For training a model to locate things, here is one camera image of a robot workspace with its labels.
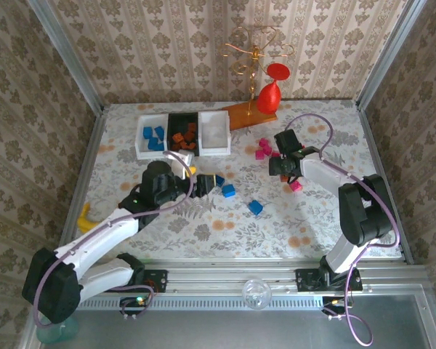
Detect white plastic bin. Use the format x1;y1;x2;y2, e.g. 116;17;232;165
198;110;230;156
135;114;169;161

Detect floral tablecloth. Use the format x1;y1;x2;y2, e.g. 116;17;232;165
63;100;404;261

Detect black plastic bin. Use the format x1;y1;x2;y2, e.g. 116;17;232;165
166;111;201;157

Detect red wine glass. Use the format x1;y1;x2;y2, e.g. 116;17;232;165
256;62;291;114

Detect yellow banana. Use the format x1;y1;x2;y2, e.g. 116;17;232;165
76;202;100;233

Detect clear glass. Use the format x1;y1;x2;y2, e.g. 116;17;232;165
241;278;273;311

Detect small controller board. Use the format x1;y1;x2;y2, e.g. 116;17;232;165
119;296;150;321
321;296;350;321

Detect vented metal tray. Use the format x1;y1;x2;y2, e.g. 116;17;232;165
20;293;436;349

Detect teal plastic cup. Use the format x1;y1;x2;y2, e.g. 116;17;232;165
35;315;80;345

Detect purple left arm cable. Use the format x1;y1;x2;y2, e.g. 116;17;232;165
32;151;197;328

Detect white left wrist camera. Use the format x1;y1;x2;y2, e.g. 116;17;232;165
162;150;196;180

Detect gold wire rack wooden base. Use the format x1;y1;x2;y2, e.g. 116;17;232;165
221;25;295;132

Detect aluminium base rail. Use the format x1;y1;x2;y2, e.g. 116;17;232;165
39;260;432;295

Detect aluminium frame post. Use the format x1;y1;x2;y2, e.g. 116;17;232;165
355;0;428;111
25;0;105;116

